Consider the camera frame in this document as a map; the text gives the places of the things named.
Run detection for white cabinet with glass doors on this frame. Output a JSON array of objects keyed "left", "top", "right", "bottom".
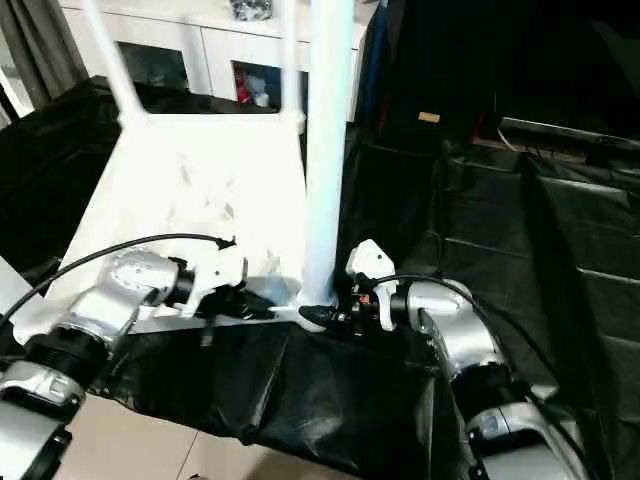
[{"left": 62, "top": 0, "right": 361, "bottom": 109}]

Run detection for long black rod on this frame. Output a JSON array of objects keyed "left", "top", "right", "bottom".
[{"left": 499, "top": 117, "right": 640, "bottom": 149}]

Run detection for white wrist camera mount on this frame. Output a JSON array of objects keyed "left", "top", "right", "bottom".
[
  {"left": 346, "top": 238, "right": 399, "bottom": 332},
  {"left": 179, "top": 244, "right": 251, "bottom": 317}
]

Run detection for dark object on cabinet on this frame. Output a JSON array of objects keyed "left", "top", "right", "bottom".
[{"left": 230, "top": 0, "right": 275, "bottom": 21}]

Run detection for grey curtain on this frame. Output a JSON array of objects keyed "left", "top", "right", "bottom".
[{"left": 0, "top": 0, "right": 89, "bottom": 109}]

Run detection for white plastic table leg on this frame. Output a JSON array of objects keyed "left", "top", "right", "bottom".
[
  {"left": 298, "top": 0, "right": 359, "bottom": 307},
  {"left": 279, "top": 0, "right": 307, "bottom": 124},
  {"left": 79, "top": 0, "right": 151, "bottom": 126},
  {"left": 0, "top": 257, "right": 39, "bottom": 314}
]

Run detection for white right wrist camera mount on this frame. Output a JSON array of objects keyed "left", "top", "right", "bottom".
[{"left": 346, "top": 238, "right": 399, "bottom": 332}]

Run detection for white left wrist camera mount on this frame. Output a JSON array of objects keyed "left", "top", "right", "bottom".
[{"left": 179, "top": 244, "right": 251, "bottom": 317}]

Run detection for black work mat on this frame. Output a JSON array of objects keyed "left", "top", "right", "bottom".
[{"left": 0, "top": 74, "right": 640, "bottom": 480}]

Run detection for white plastic stool seat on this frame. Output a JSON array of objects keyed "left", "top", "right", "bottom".
[{"left": 12, "top": 110, "right": 334, "bottom": 346}]

